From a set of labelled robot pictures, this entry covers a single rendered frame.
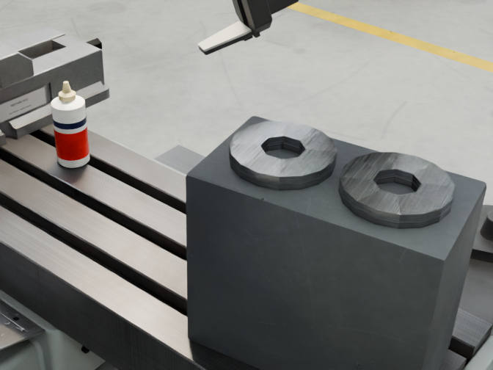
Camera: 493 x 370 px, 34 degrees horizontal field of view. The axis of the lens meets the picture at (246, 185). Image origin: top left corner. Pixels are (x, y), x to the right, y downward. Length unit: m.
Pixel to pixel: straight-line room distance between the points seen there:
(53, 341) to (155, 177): 0.23
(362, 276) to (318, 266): 0.04
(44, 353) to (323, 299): 0.40
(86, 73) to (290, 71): 2.24
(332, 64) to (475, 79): 0.58
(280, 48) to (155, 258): 2.74
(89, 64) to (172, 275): 0.41
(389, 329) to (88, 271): 0.35
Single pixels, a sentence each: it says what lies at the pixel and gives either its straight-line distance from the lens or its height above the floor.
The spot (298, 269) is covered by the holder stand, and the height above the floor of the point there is 1.04.
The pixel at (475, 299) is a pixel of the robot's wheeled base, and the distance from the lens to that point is 1.36.
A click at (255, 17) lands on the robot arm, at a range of 0.94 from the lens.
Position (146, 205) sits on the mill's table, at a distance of 0.95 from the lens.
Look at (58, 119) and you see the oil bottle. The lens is 1.00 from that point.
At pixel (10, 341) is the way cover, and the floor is 0.84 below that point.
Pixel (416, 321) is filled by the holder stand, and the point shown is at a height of 1.03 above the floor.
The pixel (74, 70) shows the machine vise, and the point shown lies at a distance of 1.15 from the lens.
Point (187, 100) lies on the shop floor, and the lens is 3.10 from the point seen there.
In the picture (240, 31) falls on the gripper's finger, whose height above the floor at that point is 1.08.
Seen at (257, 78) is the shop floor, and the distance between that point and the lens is 3.29.
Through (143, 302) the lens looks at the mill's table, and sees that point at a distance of 0.82.
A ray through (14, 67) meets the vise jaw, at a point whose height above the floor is 1.00.
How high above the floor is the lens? 1.45
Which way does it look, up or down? 34 degrees down
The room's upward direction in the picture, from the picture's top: 2 degrees clockwise
